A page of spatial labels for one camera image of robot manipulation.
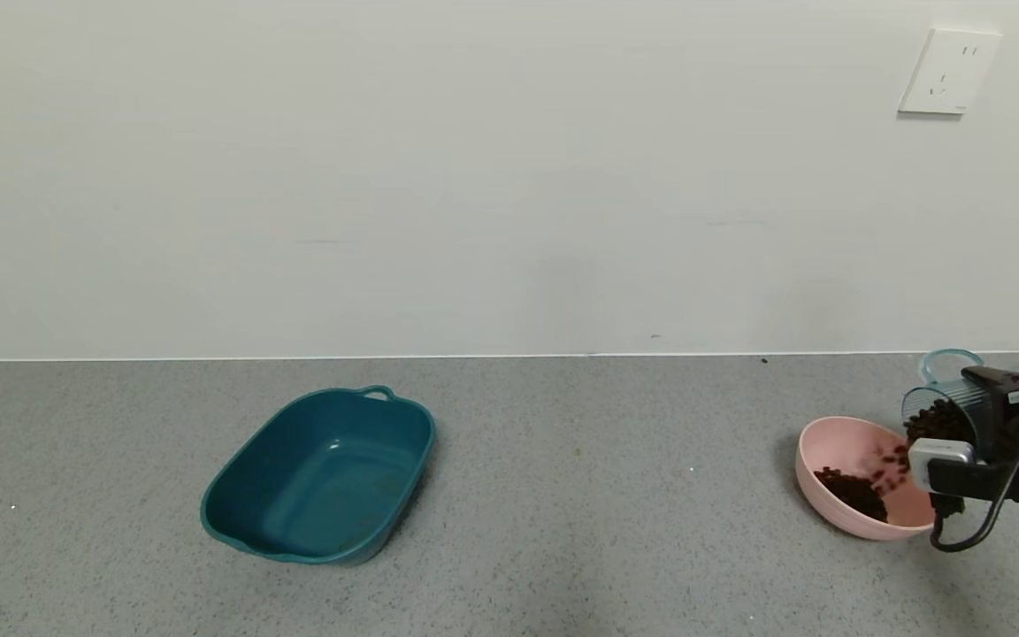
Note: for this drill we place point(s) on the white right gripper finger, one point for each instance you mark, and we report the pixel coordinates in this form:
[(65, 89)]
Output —
[(997, 376)]

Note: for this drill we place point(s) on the pink plastic bowl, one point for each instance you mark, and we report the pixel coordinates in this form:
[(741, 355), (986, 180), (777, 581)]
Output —
[(837, 442)]

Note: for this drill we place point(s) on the teal plastic basin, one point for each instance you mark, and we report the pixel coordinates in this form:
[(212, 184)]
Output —
[(324, 478)]

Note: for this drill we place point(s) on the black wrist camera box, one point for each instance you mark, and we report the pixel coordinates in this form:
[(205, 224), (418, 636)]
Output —
[(1018, 389)]

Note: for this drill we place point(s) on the white wall socket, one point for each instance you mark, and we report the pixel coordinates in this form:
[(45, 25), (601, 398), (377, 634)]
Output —
[(952, 72)]

